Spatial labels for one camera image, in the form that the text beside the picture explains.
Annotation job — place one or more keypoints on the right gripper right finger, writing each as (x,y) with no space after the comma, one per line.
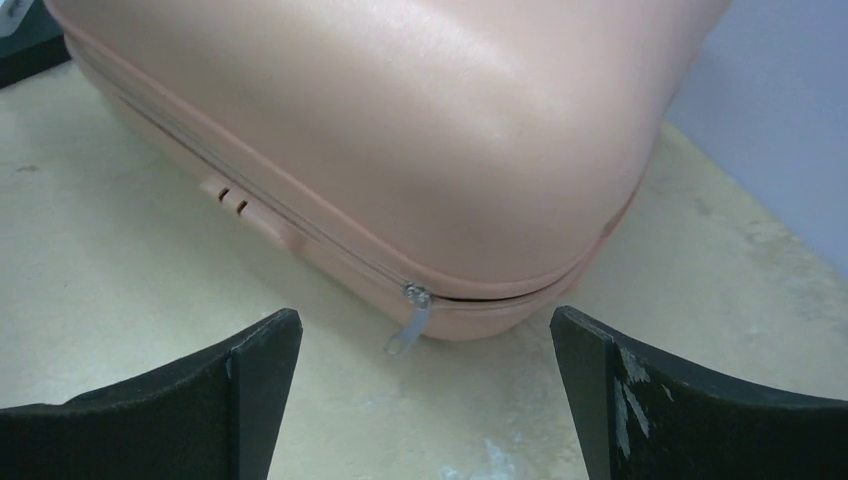
(643,413)

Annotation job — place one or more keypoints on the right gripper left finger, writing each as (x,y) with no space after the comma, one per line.
(213,414)

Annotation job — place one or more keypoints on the pink suitcase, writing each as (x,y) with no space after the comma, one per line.
(456,164)

